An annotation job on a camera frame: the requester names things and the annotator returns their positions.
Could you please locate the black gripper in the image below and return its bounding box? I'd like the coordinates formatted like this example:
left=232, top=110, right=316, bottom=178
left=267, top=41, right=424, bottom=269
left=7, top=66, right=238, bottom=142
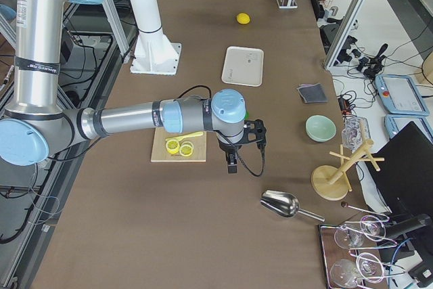
left=216, top=132, right=243, bottom=174

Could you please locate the yellow lemon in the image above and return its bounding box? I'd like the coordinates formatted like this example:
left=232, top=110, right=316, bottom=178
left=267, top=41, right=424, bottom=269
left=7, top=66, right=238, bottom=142
left=236, top=12, right=251, bottom=25

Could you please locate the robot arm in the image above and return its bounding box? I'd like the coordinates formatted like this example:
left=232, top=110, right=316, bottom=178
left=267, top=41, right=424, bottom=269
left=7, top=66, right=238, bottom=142
left=1, top=0, right=248, bottom=166

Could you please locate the cream rabbit tray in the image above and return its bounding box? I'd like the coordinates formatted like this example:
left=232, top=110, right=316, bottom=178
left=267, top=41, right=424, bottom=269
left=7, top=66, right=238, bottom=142
left=221, top=46, right=264, bottom=87

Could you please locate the wine glass rack tray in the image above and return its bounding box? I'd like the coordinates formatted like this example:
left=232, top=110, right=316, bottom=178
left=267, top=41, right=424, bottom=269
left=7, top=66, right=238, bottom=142
left=319, top=220, right=407, bottom=288

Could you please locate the lemon slice far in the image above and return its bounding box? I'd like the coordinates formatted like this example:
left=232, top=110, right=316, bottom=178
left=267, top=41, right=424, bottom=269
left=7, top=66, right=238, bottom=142
left=179, top=141, right=194, bottom=157

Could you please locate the yellow plastic knife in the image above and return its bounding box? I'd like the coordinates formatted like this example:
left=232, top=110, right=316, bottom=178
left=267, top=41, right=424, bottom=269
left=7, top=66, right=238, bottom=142
left=165, top=131, right=204, bottom=141

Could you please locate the lemon slice near knife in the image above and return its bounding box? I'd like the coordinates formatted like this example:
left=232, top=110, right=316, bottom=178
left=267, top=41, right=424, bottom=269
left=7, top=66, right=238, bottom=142
left=165, top=139, right=181, bottom=154

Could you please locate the metal scoop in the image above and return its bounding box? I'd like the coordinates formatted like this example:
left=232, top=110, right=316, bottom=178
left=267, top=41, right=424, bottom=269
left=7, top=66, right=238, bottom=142
left=260, top=190, right=325, bottom=222

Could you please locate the wooden cutting board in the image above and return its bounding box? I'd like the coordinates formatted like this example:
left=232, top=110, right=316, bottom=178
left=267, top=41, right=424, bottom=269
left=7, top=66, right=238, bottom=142
left=151, top=128, right=206, bottom=162

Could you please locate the mint green bowl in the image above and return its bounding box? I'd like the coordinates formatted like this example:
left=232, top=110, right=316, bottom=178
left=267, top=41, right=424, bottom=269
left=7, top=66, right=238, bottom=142
left=305, top=115, right=337, bottom=142

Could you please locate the wooden mug tree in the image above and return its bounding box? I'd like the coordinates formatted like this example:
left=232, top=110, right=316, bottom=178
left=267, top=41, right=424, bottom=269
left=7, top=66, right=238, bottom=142
left=311, top=138, right=385, bottom=200

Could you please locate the grey folded cloth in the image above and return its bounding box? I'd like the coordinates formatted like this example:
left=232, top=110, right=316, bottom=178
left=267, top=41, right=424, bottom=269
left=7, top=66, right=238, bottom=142
left=297, top=83, right=328, bottom=104

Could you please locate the blue teach pendant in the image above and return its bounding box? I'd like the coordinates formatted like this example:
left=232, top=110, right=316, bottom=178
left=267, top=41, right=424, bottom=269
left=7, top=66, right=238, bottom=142
left=384, top=114, right=432, bottom=141
left=374, top=74, right=430, bottom=116

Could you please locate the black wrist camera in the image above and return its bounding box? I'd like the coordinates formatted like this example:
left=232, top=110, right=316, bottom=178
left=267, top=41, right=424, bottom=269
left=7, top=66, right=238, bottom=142
left=243, top=119, right=267, bottom=152

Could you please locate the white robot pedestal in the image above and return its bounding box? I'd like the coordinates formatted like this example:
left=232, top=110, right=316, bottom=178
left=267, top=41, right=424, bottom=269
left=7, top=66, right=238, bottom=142
left=130, top=0, right=181, bottom=75

